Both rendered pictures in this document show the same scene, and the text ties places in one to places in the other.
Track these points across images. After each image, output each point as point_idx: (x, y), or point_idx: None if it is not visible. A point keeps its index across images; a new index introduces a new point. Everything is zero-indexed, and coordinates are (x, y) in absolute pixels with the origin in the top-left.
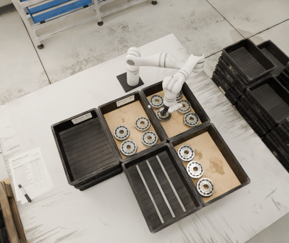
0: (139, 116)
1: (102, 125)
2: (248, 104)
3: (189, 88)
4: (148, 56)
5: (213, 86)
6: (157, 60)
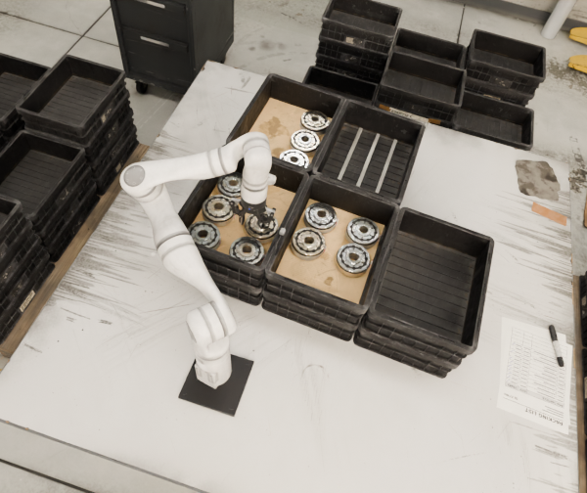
0: (296, 261)
1: (383, 273)
2: (57, 217)
3: (187, 201)
4: (198, 272)
5: (104, 228)
6: (194, 248)
